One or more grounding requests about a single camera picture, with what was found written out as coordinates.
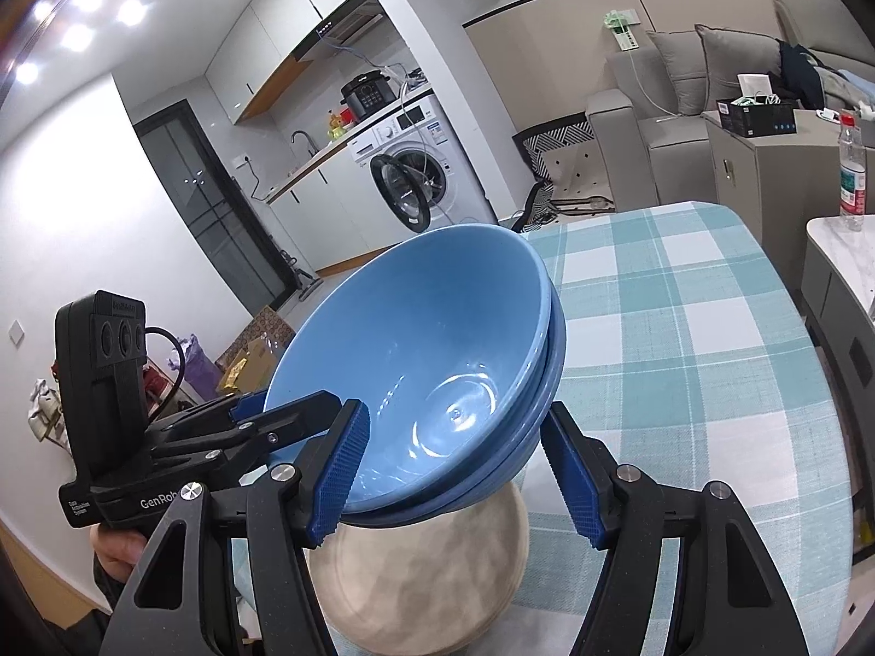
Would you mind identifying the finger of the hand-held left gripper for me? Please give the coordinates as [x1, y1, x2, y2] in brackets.
[160, 388, 269, 443]
[150, 389, 343, 484]

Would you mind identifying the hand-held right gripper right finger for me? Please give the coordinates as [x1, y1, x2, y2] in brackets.
[543, 402, 801, 656]

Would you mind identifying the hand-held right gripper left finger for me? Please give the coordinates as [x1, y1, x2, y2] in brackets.
[99, 400, 371, 656]

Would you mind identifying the large cream plate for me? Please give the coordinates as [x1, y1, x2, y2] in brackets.
[305, 479, 530, 656]

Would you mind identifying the person's left forearm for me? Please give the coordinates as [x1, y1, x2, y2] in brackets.
[85, 564, 141, 656]

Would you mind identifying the person's left hand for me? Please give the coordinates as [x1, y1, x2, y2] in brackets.
[89, 526, 149, 583]

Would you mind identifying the purple bag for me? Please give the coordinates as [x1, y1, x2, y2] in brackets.
[171, 333, 223, 401]

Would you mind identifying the cardboard box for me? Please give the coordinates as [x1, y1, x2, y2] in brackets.
[215, 306, 296, 390]

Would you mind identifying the grey mop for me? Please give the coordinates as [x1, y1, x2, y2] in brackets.
[293, 256, 324, 303]

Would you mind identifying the teal checked tablecloth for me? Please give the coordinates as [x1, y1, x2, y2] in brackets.
[232, 201, 859, 656]

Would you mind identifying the dark glass door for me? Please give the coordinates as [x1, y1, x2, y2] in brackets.
[133, 99, 288, 315]

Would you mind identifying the white kitchen counter cabinet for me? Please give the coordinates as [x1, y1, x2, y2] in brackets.
[263, 143, 384, 274]

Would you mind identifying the white washing machine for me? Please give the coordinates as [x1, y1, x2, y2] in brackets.
[348, 92, 497, 233]

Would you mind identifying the black pressure cooker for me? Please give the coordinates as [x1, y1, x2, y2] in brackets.
[340, 67, 392, 125]

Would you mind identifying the grey sofa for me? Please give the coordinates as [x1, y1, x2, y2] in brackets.
[586, 24, 875, 209]

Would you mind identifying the white marble table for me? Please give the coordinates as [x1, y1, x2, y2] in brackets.
[798, 215, 875, 390]

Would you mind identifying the grey side cabinet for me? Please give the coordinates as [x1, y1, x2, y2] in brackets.
[704, 109, 875, 220]

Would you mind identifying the range hood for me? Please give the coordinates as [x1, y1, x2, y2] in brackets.
[294, 0, 384, 59]

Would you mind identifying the black box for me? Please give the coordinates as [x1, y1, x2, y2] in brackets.
[716, 99, 797, 138]

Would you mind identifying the plastic water bottle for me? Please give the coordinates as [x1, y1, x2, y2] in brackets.
[837, 113, 868, 232]

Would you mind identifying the grey cushion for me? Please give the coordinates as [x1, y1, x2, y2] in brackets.
[646, 28, 712, 117]
[693, 24, 787, 114]

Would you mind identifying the dark jacket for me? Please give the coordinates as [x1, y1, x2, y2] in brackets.
[779, 41, 833, 110]

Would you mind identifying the black cable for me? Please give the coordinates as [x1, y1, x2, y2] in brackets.
[140, 326, 187, 419]

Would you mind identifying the white charging cable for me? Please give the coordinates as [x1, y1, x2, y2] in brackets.
[631, 48, 679, 119]

